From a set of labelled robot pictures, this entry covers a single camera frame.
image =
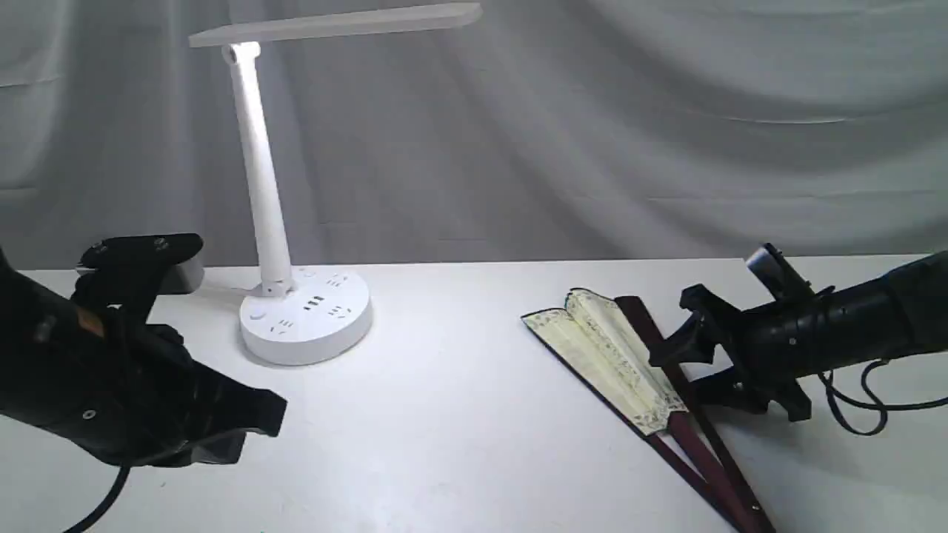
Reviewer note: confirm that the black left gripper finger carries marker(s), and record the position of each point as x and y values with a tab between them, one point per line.
243	410

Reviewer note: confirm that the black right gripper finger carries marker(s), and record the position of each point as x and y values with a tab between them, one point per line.
693	342
736	389

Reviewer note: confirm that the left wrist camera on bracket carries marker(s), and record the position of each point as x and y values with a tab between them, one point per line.
132	272

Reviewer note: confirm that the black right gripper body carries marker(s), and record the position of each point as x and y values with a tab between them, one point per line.
733	330

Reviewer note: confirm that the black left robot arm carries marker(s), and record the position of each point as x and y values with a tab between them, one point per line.
39	337

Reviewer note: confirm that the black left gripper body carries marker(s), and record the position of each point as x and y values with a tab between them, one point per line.
146	402

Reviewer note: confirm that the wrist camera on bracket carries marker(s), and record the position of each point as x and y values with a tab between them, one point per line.
771	268
132	272

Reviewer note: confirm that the folding paper fan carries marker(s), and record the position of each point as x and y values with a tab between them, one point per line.
605	343

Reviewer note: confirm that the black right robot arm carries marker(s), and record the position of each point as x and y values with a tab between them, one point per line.
803	332

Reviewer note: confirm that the white desk lamp with sockets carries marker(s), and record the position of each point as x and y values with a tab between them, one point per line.
302	317

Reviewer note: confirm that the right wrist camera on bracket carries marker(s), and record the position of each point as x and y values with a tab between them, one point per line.
771	268

